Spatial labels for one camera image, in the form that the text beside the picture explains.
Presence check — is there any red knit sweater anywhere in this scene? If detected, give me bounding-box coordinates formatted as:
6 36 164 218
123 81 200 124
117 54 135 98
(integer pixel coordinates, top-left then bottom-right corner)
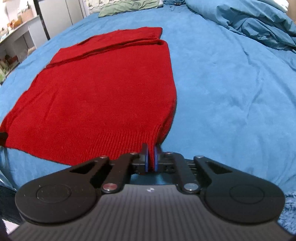
1 27 177 166

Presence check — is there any blue fluffy rug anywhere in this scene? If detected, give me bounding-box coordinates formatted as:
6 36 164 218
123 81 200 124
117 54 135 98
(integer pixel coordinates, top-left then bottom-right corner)
278 191 296 235

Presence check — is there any blue bed sheet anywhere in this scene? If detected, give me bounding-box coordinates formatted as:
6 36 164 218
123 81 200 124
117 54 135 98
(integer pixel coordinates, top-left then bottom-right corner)
1 5 295 194

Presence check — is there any white shelf desk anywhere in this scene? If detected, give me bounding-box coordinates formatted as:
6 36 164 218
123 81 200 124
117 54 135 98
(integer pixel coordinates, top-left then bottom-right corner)
1 15 48 83

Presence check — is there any dark blue duvet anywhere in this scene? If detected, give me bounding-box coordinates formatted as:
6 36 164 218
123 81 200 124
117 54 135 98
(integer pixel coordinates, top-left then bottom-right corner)
186 1 295 50

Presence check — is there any white grey wardrobe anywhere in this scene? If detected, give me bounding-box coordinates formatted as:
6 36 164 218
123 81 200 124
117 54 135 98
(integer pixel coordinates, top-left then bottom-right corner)
34 0 89 39

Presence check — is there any green pillow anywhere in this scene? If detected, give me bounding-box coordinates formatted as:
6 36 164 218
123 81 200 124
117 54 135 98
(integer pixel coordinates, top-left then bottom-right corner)
98 0 164 18

